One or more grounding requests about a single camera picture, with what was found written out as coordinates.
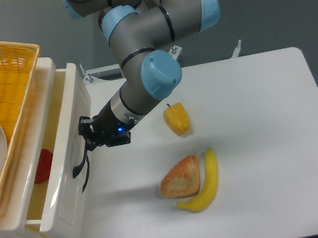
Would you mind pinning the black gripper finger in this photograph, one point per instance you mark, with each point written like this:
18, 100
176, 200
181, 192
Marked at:
88, 155
86, 130

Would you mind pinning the white top drawer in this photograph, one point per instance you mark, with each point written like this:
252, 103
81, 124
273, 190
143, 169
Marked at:
59, 203

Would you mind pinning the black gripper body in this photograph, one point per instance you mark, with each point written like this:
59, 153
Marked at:
108, 130

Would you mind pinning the metal table bracket right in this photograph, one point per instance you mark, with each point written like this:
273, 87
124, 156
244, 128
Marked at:
237, 50

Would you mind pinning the red bell pepper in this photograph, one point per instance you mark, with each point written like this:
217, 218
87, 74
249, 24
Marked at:
44, 166

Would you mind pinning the yellow bell pepper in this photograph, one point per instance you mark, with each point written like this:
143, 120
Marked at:
176, 118

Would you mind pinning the yellow banana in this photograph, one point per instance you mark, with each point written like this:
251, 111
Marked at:
209, 190

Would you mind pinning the metal table bracket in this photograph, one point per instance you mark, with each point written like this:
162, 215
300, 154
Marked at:
87, 77
175, 51
237, 50

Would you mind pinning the brown croissant pastry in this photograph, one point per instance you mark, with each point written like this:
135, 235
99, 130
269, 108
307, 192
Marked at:
183, 180

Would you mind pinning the white drawer cabinet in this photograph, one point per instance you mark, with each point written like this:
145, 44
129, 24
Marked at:
17, 179

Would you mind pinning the metal table bracket left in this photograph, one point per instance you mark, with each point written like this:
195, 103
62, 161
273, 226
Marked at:
87, 77

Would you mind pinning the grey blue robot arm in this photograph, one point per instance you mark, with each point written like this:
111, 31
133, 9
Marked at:
137, 34

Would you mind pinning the yellow woven basket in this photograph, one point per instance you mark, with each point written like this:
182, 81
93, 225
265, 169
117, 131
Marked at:
17, 67

